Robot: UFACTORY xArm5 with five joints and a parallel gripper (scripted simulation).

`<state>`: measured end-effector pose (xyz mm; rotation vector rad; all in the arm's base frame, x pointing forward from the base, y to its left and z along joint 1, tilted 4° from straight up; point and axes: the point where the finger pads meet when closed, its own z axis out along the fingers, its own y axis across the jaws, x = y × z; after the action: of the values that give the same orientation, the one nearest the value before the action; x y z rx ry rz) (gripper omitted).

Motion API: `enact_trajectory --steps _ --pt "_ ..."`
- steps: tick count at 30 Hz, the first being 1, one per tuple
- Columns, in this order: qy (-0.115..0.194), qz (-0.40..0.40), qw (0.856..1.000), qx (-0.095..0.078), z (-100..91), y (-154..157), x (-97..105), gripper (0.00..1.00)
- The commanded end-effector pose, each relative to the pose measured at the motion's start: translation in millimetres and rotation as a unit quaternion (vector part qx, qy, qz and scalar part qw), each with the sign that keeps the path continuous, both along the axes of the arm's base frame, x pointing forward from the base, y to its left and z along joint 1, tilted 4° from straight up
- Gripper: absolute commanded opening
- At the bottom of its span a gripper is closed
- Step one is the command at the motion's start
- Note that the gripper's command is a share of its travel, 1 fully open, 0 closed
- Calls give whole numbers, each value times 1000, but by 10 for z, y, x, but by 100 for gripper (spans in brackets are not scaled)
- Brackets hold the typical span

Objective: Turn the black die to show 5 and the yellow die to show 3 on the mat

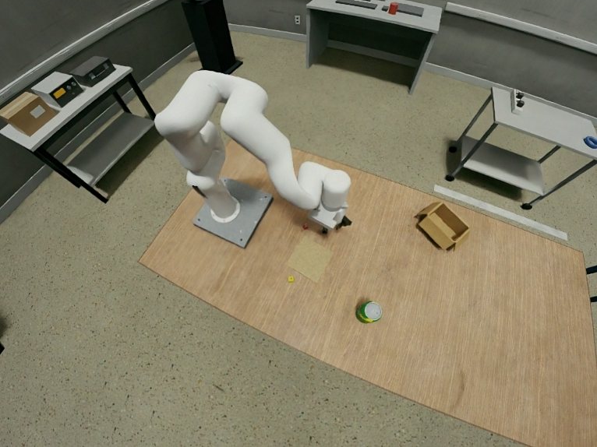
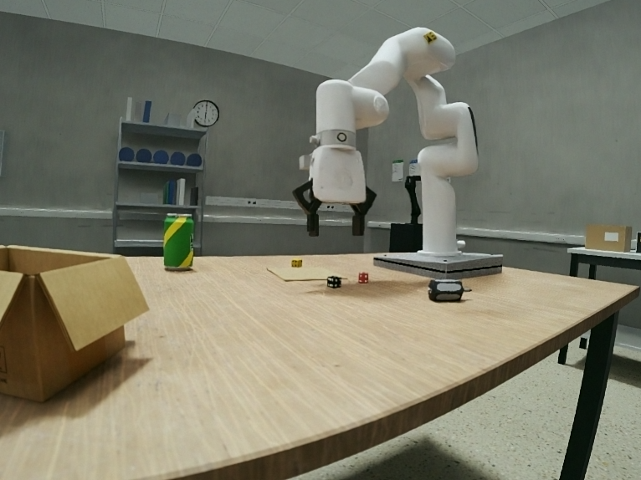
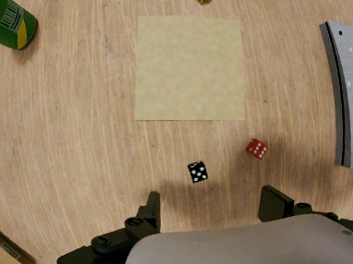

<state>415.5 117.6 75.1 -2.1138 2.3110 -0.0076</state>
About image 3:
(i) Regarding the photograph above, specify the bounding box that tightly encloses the black die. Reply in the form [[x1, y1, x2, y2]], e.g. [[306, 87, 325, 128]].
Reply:
[[188, 161, 209, 184]]

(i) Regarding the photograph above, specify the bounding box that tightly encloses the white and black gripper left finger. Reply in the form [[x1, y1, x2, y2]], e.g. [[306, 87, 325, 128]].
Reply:
[[56, 191, 161, 264]]

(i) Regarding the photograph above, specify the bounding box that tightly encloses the red die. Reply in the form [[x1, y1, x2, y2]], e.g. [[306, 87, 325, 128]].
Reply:
[[245, 138, 268, 160]]

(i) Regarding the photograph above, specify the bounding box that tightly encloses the beige square mat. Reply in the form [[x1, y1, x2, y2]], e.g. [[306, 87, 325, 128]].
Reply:
[[135, 16, 245, 120]]

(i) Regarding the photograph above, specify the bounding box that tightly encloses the green drink can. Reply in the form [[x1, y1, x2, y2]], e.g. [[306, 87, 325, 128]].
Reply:
[[0, 0, 36, 50]]

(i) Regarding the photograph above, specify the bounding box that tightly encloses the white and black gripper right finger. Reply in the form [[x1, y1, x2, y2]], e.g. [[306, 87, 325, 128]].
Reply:
[[258, 185, 353, 232]]

